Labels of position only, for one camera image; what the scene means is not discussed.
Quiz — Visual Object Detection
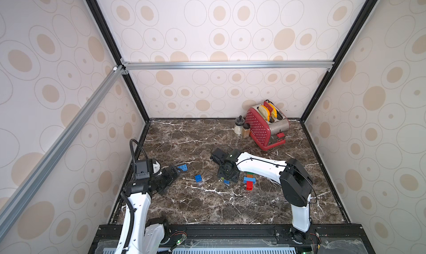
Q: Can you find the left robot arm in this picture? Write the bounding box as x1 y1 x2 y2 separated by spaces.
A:
115 159 183 254

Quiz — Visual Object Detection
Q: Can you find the red 2x2 lego brick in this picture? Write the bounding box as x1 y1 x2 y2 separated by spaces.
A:
246 181 254 191

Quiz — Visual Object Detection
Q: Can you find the horizontal aluminium rail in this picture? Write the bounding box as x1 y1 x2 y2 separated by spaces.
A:
121 60 335 70

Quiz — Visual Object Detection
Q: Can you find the red polka dot toaster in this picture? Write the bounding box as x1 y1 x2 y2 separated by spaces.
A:
246 100 290 151

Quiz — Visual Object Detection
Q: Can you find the brown spice jar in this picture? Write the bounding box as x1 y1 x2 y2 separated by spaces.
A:
241 123 251 139

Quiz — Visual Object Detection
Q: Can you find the left diagonal aluminium rail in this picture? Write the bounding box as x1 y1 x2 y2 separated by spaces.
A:
1 65 124 240

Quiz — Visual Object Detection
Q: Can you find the glass jar with black lid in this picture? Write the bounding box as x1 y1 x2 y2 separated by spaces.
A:
234 115 245 135

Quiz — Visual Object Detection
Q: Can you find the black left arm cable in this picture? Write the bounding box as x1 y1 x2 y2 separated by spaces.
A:
129 139 149 163

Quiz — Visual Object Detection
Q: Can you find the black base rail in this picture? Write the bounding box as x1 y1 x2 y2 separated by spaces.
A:
88 223 375 254

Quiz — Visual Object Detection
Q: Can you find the toy bread slice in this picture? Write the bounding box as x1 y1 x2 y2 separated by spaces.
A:
258 105 271 122

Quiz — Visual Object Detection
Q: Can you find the yellow toy slice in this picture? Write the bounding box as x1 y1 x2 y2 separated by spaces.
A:
264 101 277 119

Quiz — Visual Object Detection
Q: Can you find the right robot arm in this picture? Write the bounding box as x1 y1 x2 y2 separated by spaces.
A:
210 148 314 244

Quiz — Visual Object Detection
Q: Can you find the light blue 2x4 lego brick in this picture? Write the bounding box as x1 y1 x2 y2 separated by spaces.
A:
177 164 188 172
244 177 256 184

